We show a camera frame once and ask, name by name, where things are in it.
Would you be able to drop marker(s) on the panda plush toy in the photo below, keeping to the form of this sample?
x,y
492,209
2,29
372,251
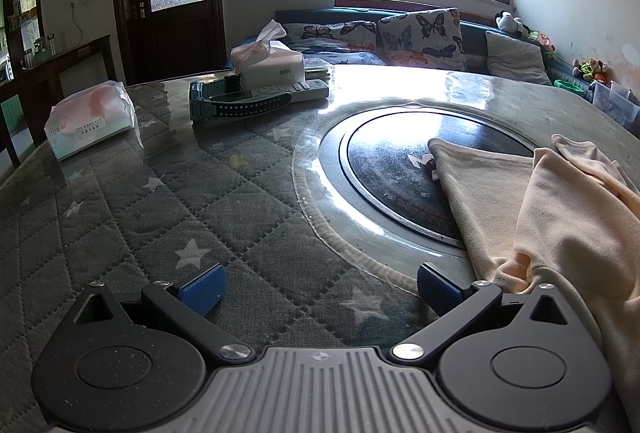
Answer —
x,y
507,22

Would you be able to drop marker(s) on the dark wooden side table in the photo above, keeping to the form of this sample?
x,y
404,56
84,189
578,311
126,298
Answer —
x,y
75,55

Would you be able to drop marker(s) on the black teal hairbrush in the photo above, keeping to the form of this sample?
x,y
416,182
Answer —
x,y
240,108

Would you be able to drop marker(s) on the white tissue box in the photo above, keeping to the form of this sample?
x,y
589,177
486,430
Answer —
x,y
270,65

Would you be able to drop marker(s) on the blue sofa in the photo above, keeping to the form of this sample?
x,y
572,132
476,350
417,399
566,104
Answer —
x,y
472,40

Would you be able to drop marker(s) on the green plastic item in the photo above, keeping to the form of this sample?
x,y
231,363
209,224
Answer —
x,y
570,86

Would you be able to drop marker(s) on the small green plush toy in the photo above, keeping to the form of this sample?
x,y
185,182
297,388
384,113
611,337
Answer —
x,y
592,69

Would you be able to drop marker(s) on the pink white tissue pack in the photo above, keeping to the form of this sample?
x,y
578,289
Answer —
x,y
90,123

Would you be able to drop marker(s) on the white wall socket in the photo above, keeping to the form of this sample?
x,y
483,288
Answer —
x,y
77,1

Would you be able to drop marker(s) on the grey pillow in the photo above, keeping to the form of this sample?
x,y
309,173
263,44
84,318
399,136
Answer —
x,y
515,58

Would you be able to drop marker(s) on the pink green plush toy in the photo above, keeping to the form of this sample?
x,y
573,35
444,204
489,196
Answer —
x,y
545,44

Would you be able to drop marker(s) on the cream cotton garment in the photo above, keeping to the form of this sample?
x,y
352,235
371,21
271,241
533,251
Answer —
x,y
550,213

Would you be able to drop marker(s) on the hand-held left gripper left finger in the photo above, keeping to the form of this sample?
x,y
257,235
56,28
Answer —
x,y
202,288

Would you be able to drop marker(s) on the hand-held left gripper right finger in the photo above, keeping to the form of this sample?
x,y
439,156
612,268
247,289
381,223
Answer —
x,y
437,285

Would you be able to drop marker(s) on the grey remote control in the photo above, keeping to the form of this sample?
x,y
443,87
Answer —
x,y
310,89

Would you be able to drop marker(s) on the quilted grey table cover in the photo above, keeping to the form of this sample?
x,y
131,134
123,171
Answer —
x,y
150,223

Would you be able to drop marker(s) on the butterfly print pillow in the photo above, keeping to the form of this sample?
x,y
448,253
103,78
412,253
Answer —
x,y
420,38
325,35

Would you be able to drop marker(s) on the clear plastic storage box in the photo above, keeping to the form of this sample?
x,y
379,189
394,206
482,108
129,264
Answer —
x,y
612,105

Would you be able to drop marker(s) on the round black induction cooktop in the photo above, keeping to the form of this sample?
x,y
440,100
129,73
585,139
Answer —
x,y
390,173

